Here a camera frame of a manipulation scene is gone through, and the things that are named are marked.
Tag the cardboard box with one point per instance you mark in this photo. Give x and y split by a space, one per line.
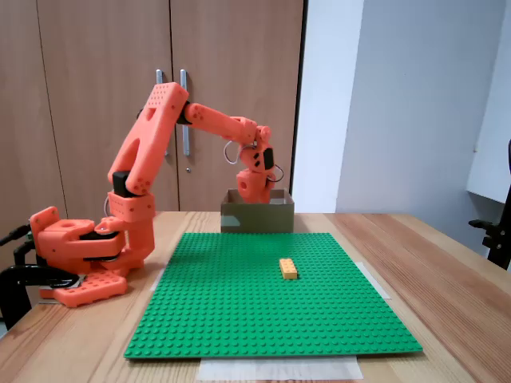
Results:
259 217

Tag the yellow lego block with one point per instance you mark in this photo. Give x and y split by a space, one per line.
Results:
288 269

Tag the green lego baseplate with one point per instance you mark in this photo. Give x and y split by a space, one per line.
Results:
259 319

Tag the small masking tape strip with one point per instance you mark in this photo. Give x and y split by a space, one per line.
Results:
154 288

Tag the short masking tape strip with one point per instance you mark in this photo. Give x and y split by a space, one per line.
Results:
375 281

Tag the long masking tape strip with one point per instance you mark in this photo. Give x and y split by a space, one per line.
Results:
279 369

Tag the wooden cabinet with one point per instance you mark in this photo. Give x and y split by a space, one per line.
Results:
80 60

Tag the black stand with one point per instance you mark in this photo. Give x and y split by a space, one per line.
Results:
499 239

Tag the black table clamp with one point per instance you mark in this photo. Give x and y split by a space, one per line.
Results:
16 275

